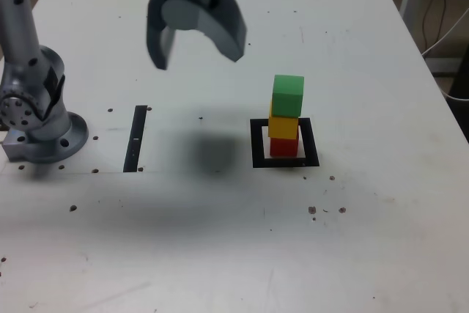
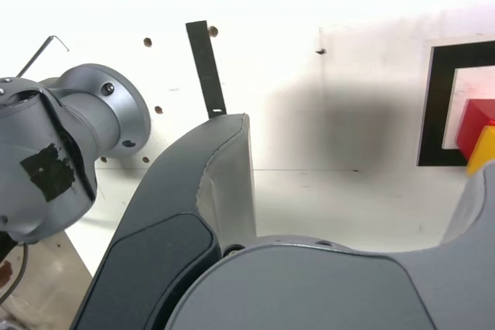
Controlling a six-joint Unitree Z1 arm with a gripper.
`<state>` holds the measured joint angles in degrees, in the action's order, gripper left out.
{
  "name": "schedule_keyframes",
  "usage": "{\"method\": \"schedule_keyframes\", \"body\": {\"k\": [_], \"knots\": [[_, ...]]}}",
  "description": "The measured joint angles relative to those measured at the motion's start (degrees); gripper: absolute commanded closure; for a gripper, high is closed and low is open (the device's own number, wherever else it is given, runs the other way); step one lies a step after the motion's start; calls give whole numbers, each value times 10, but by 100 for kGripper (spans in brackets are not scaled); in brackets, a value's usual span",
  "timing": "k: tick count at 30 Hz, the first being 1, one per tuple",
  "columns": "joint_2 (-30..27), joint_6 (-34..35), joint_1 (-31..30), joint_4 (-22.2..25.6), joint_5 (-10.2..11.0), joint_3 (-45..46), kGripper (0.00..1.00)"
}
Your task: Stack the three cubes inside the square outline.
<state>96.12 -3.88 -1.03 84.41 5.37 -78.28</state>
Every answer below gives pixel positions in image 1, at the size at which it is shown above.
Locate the yellow cube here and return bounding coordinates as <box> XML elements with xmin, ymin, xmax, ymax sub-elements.
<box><xmin>267</xmin><ymin>102</ymin><xmax>300</xmax><ymax>140</ymax></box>

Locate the thin black background cable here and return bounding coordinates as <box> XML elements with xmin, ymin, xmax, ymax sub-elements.
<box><xmin>421</xmin><ymin>0</ymin><xmax>448</xmax><ymax>48</ymax></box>

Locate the green cube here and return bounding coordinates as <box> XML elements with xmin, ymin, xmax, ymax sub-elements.
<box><xmin>271</xmin><ymin>74</ymin><xmax>305</xmax><ymax>118</ymax></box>

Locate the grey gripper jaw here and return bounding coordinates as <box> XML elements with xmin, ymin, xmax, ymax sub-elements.
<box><xmin>146</xmin><ymin>0</ymin><xmax>177</xmax><ymax>71</ymax></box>
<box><xmin>162</xmin><ymin>0</ymin><xmax>248</xmax><ymax>64</ymax></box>

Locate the white background cable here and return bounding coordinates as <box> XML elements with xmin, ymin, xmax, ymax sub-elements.
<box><xmin>441</xmin><ymin>85</ymin><xmax>469</xmax><ymax>102</ymax></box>
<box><xmin>421</xmin><ymin>7</ymin><xmax>469</xmax><ymax>57</ymax></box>

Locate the red cube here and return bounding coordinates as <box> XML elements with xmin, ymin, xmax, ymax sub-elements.
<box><xmin>270</xmin><ymin>136</ymin><xmax>299</xmax><ymax>157</ymax></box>

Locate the black tape strip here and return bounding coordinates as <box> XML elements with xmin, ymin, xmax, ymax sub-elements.
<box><xmin>122</xmin><ymin>105</ymin><xmax>148</xmax><ymax>173</ymax></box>

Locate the black tape square outline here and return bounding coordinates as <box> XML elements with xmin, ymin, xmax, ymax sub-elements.
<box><xmin>249</xmin><ymin>117</ymin><xmax>320</xmax><ymax>169</ymax></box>

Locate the grey metal base bar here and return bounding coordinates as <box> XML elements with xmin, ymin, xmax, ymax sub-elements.
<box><xmin>424</xmin><ymin>56</ymin><xmax>462</xmax><ymax>76</ymax></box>

